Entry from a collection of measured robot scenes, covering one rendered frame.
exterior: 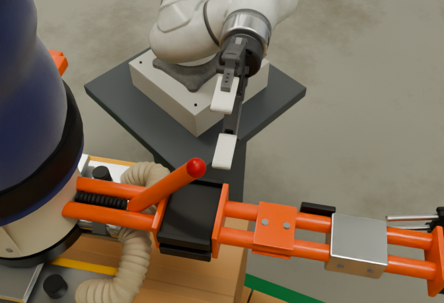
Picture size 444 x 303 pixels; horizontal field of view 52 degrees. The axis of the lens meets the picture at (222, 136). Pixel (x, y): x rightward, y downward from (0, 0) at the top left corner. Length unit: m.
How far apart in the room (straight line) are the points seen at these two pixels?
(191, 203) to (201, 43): 0.41
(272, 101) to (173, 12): 0.57
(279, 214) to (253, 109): 0.81
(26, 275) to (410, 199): 1.81
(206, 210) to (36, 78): 0.26
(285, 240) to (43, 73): 0.34
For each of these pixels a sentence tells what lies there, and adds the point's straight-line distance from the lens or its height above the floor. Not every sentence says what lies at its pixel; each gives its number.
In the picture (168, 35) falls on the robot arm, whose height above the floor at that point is 1.18.
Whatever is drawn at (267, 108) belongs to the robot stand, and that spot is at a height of 0.75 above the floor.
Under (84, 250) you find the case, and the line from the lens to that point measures 0.96.
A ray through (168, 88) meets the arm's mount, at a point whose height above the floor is 0.84.
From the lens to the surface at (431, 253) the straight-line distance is 0.65.
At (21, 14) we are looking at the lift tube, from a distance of 0.46.
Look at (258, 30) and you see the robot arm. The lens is 0.82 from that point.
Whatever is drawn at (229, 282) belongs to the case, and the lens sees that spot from 0.89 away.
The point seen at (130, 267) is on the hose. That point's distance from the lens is 0.65.
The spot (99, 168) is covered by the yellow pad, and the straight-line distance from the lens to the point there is 0.78.
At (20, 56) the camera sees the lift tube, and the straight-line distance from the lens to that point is 0.46.
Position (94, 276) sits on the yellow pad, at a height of 1.13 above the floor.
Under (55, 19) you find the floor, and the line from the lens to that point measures 3.14.
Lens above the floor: 1.78
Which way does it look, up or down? 51 degrees down
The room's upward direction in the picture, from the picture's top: straight up
